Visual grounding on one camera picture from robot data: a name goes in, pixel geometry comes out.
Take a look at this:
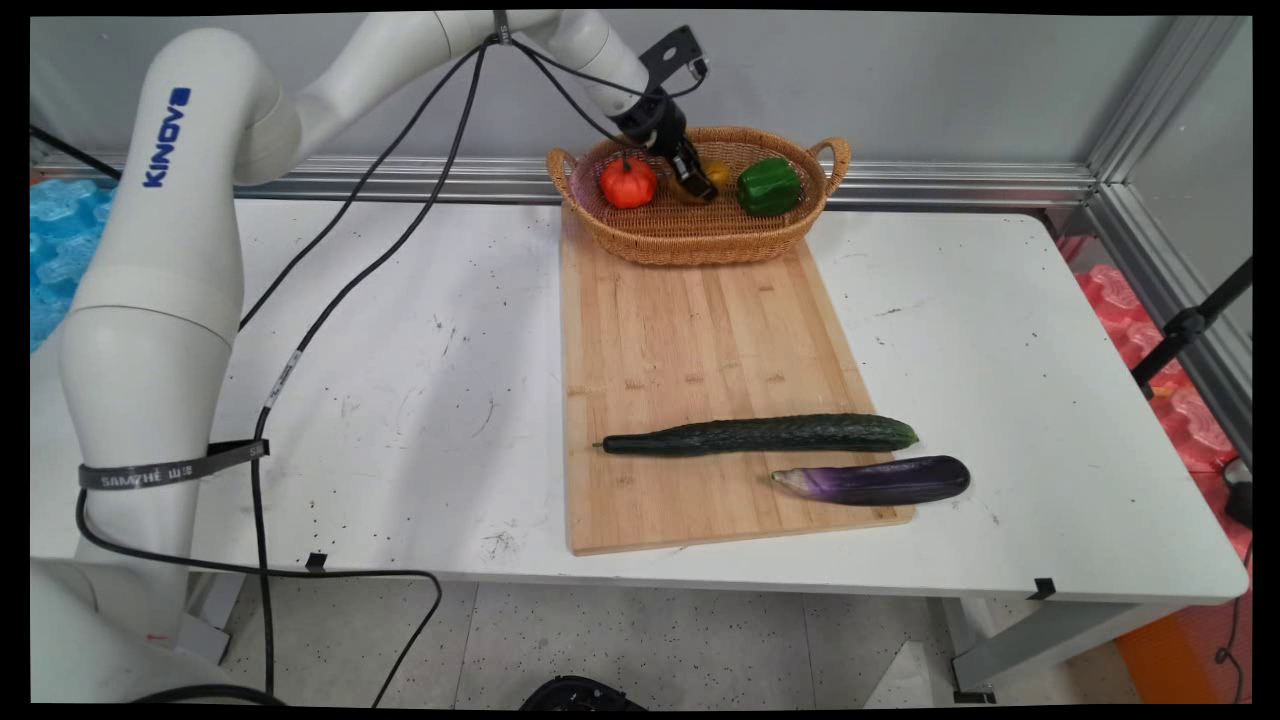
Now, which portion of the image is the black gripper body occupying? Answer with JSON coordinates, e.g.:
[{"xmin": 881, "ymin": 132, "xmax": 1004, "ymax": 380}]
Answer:
[{"xmin": 610, "ymin": 88, "xmax": 692, "ymax": 161}]

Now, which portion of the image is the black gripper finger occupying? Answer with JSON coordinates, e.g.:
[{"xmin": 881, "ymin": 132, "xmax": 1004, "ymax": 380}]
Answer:
[
  {"xmin": 684, "ymin": 139, "xmax": 720, "ymax": 197},
  {"xmin": 671, "ymin": 149, "xmax": 714, "ymax": 205}
]

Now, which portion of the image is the yellow toy bell pepper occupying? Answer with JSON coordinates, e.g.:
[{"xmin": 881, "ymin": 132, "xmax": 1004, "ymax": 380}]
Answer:
[{"xmin": 664, "ymin": 159, "xmax": 733, "ymax": 208}]

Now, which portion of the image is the woven wicker basket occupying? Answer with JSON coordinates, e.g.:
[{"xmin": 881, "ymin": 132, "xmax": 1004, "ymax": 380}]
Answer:
[{"xmin": 546, "ymin": 126, "xmax": 853, "ymax": 267}]

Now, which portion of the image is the orange toy pumpkin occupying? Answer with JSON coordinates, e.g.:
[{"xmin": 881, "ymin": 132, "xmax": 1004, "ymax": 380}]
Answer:
[{"xmin": 600, "ymin": 152, "xmax": 659, "ymax": 210}]

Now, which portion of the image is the green toy bell pepper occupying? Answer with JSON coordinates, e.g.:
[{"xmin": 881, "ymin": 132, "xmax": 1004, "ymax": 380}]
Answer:
[{"xmin": 737, "ymin": 158, "xmax": 804, "ymax": 218}]

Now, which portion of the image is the wooden cutting board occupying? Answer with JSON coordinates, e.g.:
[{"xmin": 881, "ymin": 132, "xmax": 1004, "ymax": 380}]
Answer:
[{"xmin": 560, "ymin": 205, "xmax": 918, "ymax": 556}]

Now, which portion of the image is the dark green toy cucumber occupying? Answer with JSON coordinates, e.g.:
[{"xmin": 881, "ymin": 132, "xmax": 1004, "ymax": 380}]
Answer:
[{"xmin": 594, "ymin": 414, "xmax": 920, "ymax": 458}]

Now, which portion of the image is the purple toy eggplant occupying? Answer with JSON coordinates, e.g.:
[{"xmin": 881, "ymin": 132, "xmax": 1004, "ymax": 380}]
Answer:
[{"xmin": 771, "ymin": 456, "xmax": 972, "ymax": 506}]

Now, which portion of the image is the black tripod pole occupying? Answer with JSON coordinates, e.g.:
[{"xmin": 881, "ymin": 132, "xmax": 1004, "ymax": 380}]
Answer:
[{"xmin": 1130, "ymin": 258, "xmax": 1253, "ymax": 401}]

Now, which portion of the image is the black round floor object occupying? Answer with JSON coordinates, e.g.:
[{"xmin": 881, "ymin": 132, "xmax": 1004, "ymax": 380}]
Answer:
[{"xmin": 520, "ymin": 675, "xmax": 647, "ymax": 711}]

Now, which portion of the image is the red foam mat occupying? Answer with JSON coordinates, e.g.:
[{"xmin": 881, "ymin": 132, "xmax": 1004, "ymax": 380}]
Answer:
[{"xmin": 1058, "ymin": 235, "xmax": 1253, "ymax": 561}]

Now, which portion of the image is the grey table leg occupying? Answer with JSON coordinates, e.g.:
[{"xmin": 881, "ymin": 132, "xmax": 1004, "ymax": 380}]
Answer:
[{"xmin": 940, "ymin": 597, "xmax": 1193, "ymax": 704}]

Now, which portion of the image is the blue foam mat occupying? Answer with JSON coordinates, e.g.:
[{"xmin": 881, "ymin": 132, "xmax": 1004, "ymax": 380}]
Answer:
[{"xmin": 30, "ymin": 178, "xmax": 121, "ymax": 352}]

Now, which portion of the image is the small black device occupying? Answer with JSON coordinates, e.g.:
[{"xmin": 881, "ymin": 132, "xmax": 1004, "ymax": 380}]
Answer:
[{"xmin": 1222, "ymin": 458, "xmax": 1253, "ymax": 531}]

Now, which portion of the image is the orange floor mat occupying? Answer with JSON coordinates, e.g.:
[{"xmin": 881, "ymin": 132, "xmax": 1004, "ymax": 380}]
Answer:
[{"xmin": 1113, "ymin": 608, "xmax": 1253, "ymax": 704}]

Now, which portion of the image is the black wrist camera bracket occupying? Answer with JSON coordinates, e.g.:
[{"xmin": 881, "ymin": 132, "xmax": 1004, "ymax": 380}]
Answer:
[{"xmin": 638, "ymin": 25, "xmax": 712, "ymax": 84}]

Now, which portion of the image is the grey printed strap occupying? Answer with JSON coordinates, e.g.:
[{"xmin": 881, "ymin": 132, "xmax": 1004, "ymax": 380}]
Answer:
[{"xmin": 78, "ymin": 439, "xmax": 270, "ymax": 492}]

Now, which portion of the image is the black cable with white label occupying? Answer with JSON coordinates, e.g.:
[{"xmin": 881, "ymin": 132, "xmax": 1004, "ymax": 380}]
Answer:
[{"xmin": 248, "ymin": 35, "xmax": 501, "ymax": 698}]

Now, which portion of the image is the thin black floor cable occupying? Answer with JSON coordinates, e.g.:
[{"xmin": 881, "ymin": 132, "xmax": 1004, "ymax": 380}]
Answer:
[{"xmin": 1213, "ymin": 540, "xmax": 1253, "ymax": 704}]

